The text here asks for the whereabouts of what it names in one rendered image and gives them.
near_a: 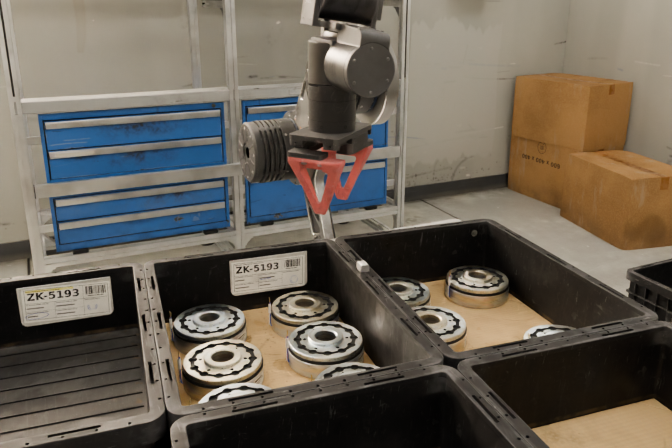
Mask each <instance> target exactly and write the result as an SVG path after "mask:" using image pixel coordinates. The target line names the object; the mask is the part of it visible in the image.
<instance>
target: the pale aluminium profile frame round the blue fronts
mask: <svg viewBox="0 0 672 448"><path fill-rule="evenodd" d="M222 4H223V23H224V43H225V63H226V83H227V89H229V94H230V100H229V101H227V103H228V121H225V129H226V128H229V143H230V163H231V164H223V165H213V166H204V167H195V168H185V169H176V170H166V171H157V172H147V173H138V174H129V175H120V176H110V177H101V178H92V179H83V180H74V181H65V182H55V183H46V184H37V185H36V178H35V171H34V164H33V157H32V150H31V145H37V144H42V143H41V136H35V137H30V136H29V129H28V122H27V115H26V114H22V108H21V99H24V95H23V88H22V81H21V74H20V67H19V60H18V53H17V46H16V39H15V32H14V25H13V18H12V11H11V4H10V0H0V48H1V55H2V61H3V68H4V75H5V81H6V88H7V94H8V101H9V108H10V114H11V121H12V127H13V134H14V141H15V147H16V154H17V160H18V167H19V174H20V180H21V187H22V193H23V200H24V206H25V213H26V220H27V226H28V233H29V239H30V246H31V253H32V259H33V266H34V272H35V275H36V274H44V273H51V272H52V271H53V269H56V267H61V266H67V265H74V264H80V263H86V262H93V261H99V260H105V259H112V258H118V257H125V256H131V255H137V254H144V253H150V252H157V251H163V250H169V249H176V248H182V247H189V246H195V245H203V246H209V245H212V244H214V243H216V244H217V246H218V247H219V248H220V250H221V251H228V250H236V249H244V248H245V245H247V243H248V242H249V241H250V239H251V238H253V236H259V235H265V234H272V233H278V232H284V231H291V230H297V229H304V228H310V224H309V218H308V217H305V218H299V219H292V220H285V221H278V222H273V221H272V220H271V221H264V222H259V224H258V225H252V226H244V222H245V221H247V219H246V213H244V206H245V205H246V198H245V199H243V193H245V184H244V185H243V182H242V175H244V174H243V171H242V168H241V164H240V159H239V151H238V136H239V130H240V127H241V126H242V120H240V115H239V93H238V70H237V48H236V26H235V4H234V0H222ZM187 10H188V25H189V40H190V56H191V71H192V86H193V89H199V88H202V81H201V64H200V48H199V32H198V16H197V0H187ZM410 14H411V0H399V29H398V64H397V65H398V71H399V79H401V89H399V92H398V98H397V103H396V108H395V109H394V111H393V113H392V114H396V136H395V146H390V147H381V148H373V150H372V151H371V153H370V155H369V157H368V159H367V160H376V159H385V158H393V157H395V172H394V179H390V180H387V186H393V185H394V200H393V199H391V198H390V197H388V196H387V199H386V204H381V205H383V206H379V207H377V206H376V205H372V206H365V207H364V209H359V208H352V209H345V210H338V213H332V220H333V224H336V223H338V224H347V223H349V221H355V220H360V221H362V222H363V223H365V224H366V225H368V226H369V227H371V228H372V229H374V230H375V231H382V230H388V229H391V228H389V227H388V226H386V225H385V224H383V223H381V222H380V221H378V220H377V219H375V218H374V217H380V216H387V215H392V216H393V227H392V229H394V228H400V227H403V225H404V195H405V165H406V134H407V104H408V74H409V44H410ZM404 79H405V89H404ZM233 89H235V100H233ZM14 102H16V106H17V112H18V115H15V109H14ZM229 176H231V183H232V186H228V194H229V195H232V200H230V201H229V208H231V207H233V214H232V215H230V227H227V228H228V229H225V230H218V229H210V230H203V231H202V233H198V234H191V235H185V236H178V237H171V238H165V239H158V240H151V241H144V242H138V243H131V244H124V245H118V246H111V247H104V248H98V249H91V250H89V249H88V248H81V249H74V250H73V252H71V253H64V254H57V255H51V256H47V254H46V251H47V250H54V249H56V244H55V239H53V238H49V237H48V236H46V235H45V233H47V232H54V230H53V224H47V225H44V224H45V223H46V222H47V221H48V220H50V218H52V215H51V208H48V209H40V206H39V198H48V197H56V196H65V195H73V194H82V193H91V192H99V191H108V190H116V189H124V188H133V187H142V186H150V185H159V184H168V183H177V182H186V181H194V180H203V179H212V178H220V177H229ZM229 242H231V243H233V245H234V246H235V249H234V248H233V247H232V246H231V245H230V243H229Z"/></svg>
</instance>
